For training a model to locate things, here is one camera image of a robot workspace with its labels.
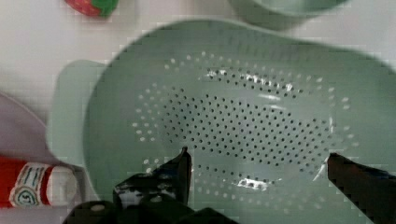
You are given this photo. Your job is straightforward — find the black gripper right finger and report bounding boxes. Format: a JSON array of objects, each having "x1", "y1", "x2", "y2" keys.
[{"x1": 327, "y1": 153, "x2": 396, "y2": 224}]

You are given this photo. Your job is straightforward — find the mint green plastic strainer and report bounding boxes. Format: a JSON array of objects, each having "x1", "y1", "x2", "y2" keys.
[{"x1": 47, "y1": 20, "x2": 395, "y2": 224}]

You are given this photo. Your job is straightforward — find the red toy strawberry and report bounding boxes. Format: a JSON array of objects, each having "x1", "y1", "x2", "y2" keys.
[{"x1": 64, "y1": 0, "x2": 120, "y2": 18}]

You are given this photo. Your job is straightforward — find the mint green cup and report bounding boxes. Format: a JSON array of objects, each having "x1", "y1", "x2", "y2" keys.
[{"x1": 228, "y1": 0, "x2": 350, "y2": 31}]

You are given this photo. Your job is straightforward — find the grey round plate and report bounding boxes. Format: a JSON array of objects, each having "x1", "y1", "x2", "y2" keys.
[{"x1": 0, "y1": 94, "x2": 77, "y2": 224}]

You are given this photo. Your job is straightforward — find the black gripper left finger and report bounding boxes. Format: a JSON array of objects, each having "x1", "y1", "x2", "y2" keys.
[{"x1": 63, "y1": 147, "x2": 237, "y2": 224}]

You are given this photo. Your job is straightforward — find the red plush ketchup bottle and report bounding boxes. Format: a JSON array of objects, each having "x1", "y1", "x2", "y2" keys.
[{"x1": 0, "y1": 157, "x2": 78, "y2": 208}]

